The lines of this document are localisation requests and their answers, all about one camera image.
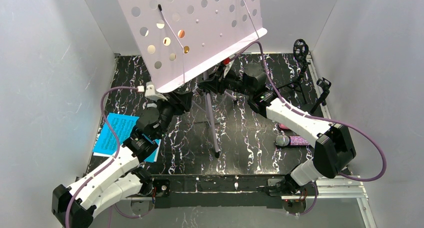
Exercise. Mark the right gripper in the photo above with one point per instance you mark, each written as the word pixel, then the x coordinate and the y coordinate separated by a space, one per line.
pixel 218 83

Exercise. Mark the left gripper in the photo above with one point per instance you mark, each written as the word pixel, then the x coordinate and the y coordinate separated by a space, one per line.
pixel 177 100

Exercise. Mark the silver tripod music stand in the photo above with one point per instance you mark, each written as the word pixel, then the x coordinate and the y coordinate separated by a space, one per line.
pixel 180 39

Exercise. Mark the pink microphone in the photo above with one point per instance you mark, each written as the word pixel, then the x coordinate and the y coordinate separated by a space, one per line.
pixel 283 127

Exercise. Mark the blue sheet music page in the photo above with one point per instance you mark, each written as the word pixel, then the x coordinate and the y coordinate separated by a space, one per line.
pixel 106 144

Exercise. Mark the blue mesh microphone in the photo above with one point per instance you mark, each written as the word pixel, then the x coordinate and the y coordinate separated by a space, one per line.
pixel 286 141

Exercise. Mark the black tripod mic stand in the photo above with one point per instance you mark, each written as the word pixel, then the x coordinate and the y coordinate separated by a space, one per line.
pixel 300 52

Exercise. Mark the black round-base mic stand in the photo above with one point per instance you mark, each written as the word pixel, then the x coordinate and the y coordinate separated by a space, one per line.
pixel 325 85

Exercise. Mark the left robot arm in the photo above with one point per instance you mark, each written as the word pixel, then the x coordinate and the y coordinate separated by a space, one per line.
pixel 120 176

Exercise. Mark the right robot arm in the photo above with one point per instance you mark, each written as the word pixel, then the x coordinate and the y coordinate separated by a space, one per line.
pixel 332 142

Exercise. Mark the orange and grey marker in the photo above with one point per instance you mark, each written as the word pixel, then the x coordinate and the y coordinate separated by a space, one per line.
pixel 151 105

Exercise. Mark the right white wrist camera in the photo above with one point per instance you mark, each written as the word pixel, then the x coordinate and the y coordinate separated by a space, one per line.
pixel 227 65

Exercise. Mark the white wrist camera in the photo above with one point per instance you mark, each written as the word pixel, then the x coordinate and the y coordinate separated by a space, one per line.
pixel 150 92
pixel 227 65

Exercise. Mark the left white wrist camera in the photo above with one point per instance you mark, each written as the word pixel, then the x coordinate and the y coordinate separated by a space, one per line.
pixel 150 92

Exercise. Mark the aluminium frame rail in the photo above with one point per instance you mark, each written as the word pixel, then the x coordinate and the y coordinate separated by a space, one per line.
pixel 248 190

